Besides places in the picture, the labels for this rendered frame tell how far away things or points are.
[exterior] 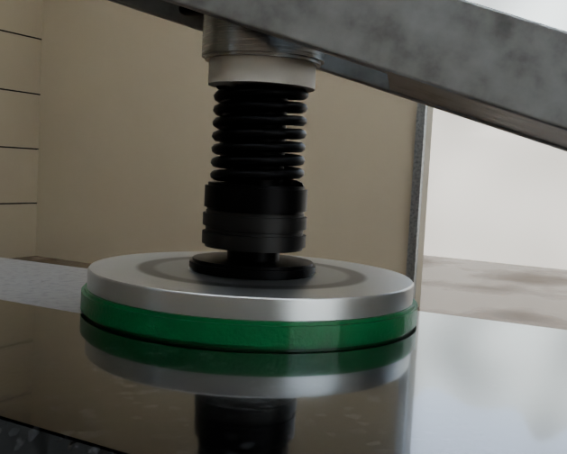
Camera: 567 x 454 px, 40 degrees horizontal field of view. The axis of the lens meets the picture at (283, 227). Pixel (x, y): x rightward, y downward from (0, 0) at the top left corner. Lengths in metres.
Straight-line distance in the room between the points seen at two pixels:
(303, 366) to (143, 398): 0.09
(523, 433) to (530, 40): 0.22
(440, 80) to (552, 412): 0.19
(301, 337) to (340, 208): 5.28
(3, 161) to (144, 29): 1.72
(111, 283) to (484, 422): 0.23
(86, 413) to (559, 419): 0.19
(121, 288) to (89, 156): 6.62
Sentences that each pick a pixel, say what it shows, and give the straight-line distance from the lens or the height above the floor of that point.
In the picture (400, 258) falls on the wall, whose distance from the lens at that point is 5.53.
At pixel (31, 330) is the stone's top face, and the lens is 0.45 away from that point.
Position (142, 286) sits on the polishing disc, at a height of 0.87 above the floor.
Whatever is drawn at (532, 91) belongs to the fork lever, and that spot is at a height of 0.99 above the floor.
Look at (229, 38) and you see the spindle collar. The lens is 0.48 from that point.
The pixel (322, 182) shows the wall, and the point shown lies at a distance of 5.75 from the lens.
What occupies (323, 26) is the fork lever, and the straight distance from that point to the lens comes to 0.45.
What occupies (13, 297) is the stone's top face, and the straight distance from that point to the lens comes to 0.55.
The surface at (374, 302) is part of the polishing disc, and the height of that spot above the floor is 0.87.
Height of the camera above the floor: 0.94
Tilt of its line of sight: 4 degrees down
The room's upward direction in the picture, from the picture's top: 3 degrees clockwise
